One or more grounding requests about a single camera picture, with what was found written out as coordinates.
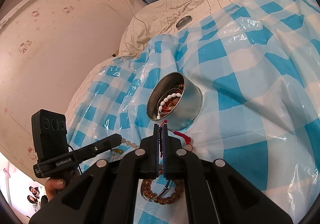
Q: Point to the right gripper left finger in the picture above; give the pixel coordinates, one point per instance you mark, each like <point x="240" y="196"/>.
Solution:
<point x="106" y="192"/>

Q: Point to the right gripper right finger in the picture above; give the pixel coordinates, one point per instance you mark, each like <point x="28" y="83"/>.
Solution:
<point x="214" y="191"/>

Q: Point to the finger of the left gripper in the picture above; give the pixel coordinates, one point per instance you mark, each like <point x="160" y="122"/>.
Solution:
<point x="94" y="149"/>

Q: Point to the person's left hand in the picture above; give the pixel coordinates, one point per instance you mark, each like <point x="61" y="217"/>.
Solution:
<point x="54" y="185"/>

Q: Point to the silver metal bangle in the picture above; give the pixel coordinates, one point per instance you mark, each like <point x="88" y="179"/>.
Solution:
<point x="148" y="194"/>

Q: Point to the round silver metal tin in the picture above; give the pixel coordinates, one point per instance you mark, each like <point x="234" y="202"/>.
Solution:
<point x="174" y="99"/>

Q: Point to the blue white checkered plastic sheet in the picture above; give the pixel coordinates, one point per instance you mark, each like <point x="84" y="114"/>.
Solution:
<point x="256" y="63"/>

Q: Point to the silver tin lid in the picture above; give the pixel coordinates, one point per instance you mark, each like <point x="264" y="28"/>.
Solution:
<point x="184" y="21"/>

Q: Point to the white quilted blanket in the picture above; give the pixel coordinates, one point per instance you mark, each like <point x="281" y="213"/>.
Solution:
<point x="161" y="18"/>

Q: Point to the black camera box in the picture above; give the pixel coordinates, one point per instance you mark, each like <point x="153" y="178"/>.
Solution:
<point x="49" y="134"/>

